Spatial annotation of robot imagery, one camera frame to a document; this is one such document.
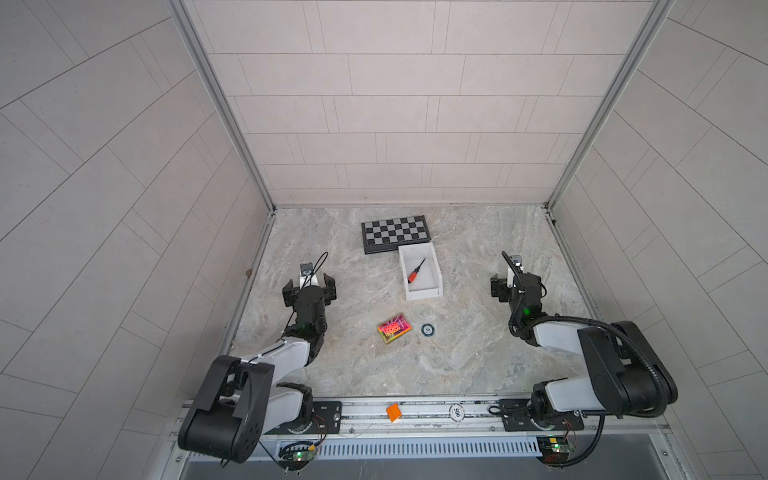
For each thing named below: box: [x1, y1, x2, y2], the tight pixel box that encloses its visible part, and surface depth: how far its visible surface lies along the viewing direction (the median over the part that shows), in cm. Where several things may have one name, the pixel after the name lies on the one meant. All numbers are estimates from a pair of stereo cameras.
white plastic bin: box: [398, 242, 443, 301], surface depth 97 cm
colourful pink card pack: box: [378, 313, 413, 344], surface depth 86 cm
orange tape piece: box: [386, 403, 403, 423], surface depth 72 cm
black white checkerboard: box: [361, 215, 431, 255], surface depth 107 cm
